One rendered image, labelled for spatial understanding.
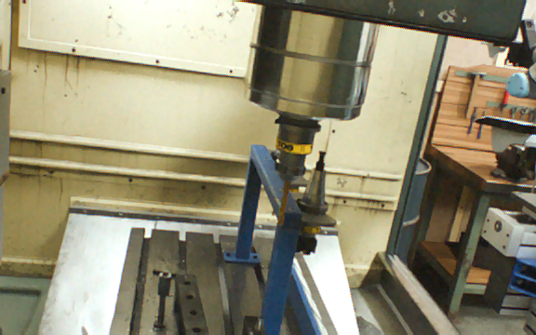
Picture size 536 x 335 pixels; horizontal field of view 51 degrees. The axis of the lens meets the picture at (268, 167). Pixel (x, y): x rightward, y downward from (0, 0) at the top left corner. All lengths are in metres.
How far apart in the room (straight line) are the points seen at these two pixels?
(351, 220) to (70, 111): 0.99
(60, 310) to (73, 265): 0.15
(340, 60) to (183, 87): 1.12
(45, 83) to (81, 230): 0.46
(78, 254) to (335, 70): 1.25
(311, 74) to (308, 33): 0.05
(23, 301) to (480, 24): 1.61
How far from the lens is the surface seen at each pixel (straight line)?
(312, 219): 1.04
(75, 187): 1.85
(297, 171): 0.74
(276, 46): 0.67
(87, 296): 1.68
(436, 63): 1.90
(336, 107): 0.68
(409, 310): 1.87
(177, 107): 1.75
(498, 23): 0.68
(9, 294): 1.96
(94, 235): 1.81
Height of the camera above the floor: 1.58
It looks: 16 degrees down
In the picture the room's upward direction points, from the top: 9 degrees clockwise
